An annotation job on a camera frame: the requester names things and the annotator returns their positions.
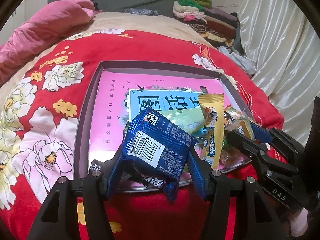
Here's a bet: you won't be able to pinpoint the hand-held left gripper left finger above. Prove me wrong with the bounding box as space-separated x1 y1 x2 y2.
27 146 125 240

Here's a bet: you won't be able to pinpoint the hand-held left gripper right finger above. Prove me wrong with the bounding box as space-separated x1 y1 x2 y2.
187 150 284 240

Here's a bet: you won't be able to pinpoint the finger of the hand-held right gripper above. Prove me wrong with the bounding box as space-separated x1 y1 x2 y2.
227 129 299 180
249 121 307 167

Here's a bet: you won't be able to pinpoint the small brown cake packet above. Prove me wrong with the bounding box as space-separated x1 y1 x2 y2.
235 120 256 140

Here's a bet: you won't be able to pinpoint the clear packet with green label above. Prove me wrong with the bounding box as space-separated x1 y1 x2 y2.
220 140 250 168

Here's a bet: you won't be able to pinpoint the orange-topped pastry packet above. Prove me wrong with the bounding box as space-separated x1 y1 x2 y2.
224 106 242 120

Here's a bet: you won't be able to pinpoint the gold bar snack packet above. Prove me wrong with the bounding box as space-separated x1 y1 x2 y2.
199 94 225 168

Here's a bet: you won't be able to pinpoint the dark blue cookie packet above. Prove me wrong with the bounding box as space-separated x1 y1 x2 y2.
124 107 195 200

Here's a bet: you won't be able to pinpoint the light green snack packet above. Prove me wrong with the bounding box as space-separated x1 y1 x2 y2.
160 109 208 140

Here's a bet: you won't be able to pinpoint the dark grey shallow tray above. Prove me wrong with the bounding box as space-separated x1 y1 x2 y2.
72 60 257 193

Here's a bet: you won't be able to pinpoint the person's right forearm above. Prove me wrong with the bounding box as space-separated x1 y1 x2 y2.
287 209 312 239

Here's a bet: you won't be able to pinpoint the pink book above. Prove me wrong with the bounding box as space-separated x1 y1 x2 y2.
89 70 252 188

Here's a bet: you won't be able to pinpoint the pale blue crumpled clothes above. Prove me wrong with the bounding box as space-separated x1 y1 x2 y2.
217 45 258 77

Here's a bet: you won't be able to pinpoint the red floral blanket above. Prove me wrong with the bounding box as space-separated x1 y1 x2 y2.
0 29 285 240

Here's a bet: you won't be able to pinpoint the white satin curtain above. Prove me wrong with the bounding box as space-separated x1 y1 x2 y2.
236 0 320 150

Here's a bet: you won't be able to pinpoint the stack of folded clothes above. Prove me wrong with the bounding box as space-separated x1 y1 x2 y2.
173 0 240 43

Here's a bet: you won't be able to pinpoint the bed with beige sheet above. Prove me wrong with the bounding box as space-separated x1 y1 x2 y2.
0 11 213 105

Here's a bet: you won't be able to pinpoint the pink quilt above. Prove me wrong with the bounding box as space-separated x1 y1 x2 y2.
0 0 103 85

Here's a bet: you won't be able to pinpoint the blue patterned cloth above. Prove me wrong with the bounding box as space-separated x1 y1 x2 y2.
124 7 158 17

